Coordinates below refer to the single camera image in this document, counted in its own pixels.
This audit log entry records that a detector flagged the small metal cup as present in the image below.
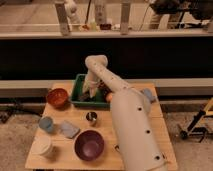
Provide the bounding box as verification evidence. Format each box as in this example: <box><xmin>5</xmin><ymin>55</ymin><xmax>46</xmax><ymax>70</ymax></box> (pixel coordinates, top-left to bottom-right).
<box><xmin>86</xmin><ymin>111</ymin><xmax>97</xmax><ymax>126</ymax></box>

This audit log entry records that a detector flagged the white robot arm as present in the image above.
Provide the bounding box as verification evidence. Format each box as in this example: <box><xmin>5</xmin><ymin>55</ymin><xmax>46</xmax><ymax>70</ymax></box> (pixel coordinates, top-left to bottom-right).
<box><xmin>83</xmin><ymin>55</ymin><xmax>168</xmax><ymax>171</ymax></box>

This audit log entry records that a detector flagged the light blue cloth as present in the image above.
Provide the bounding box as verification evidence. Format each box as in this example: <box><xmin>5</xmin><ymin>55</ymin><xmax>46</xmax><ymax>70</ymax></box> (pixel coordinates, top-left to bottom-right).
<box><xmin>141</xmin><ymin>88</ymin><xmax>156</xmax><ymax>103</ymax></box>

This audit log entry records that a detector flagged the yellow black stand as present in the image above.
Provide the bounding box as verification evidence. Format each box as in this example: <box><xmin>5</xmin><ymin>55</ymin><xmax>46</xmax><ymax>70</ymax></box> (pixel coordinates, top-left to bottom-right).
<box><xmin>179</xmin><ymin>97</ymin><xmax>213</xmax><ymax>143</ymax></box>

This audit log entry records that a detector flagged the purple bowl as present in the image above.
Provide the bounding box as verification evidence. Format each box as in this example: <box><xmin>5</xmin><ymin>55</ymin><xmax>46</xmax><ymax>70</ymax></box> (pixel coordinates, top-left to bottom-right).
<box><xmin>74</xmin><ymin>130</ymin><xmax>105</xmax><ymax>161</ymax></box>

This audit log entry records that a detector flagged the blue cup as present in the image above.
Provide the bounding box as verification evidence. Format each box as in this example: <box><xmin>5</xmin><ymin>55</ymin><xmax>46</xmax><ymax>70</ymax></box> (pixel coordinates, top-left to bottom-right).
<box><xmin>39</xmin><ymin>117</ymin><xmax>54</xmax><ymax>133</ymax></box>

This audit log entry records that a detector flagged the blue-grey sponge cloth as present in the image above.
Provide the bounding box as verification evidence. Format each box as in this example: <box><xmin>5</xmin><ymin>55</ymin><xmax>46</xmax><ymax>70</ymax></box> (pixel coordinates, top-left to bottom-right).
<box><xmin>60</xmin><ymin>121</ymin><xmax>80</xmax><ymax>139</ymax></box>

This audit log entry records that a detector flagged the black eraser block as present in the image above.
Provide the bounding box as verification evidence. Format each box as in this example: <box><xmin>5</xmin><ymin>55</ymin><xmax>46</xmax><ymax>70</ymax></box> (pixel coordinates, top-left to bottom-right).
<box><xmin>78</xmin><ymin>92</ymin><xmax>90</xmax><ymax>102</ymax></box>

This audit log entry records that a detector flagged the red-orange bowl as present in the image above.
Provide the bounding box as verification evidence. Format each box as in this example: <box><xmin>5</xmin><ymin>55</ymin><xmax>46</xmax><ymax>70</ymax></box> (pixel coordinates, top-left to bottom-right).
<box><xmin>46</xmin><ymin>88</ymin><xmax>68</xmax><ymax>108</ymax></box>

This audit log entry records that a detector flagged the orange fruit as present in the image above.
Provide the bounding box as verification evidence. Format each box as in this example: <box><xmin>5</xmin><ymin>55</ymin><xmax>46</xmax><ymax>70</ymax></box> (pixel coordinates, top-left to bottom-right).
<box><xmin>105</xmin><ymin>92</ymin><xmax>113</xmax><ymax>103</ymax></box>

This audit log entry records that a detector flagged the white cup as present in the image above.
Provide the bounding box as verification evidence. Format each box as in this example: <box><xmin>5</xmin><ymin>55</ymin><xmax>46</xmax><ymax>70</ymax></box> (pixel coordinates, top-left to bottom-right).
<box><xmin>32</xmin><ymin>136</ymin><xmax>53</xmax><ymax>158</ymax></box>

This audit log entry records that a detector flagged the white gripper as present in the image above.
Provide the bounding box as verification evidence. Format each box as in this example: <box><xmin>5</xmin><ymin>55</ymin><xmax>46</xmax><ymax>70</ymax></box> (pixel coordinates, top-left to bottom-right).
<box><xmin>82</xmin><ymin>71</ymin><xmax>100</xmax><ymax>98</ymax></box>

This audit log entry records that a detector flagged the green plastic tray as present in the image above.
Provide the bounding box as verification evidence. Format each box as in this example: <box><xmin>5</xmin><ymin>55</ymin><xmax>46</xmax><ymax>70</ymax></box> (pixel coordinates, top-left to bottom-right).
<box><xmin>70</xmin><ymin>74</ymin><xmax>110</xmax><ymax>109</ymax></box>

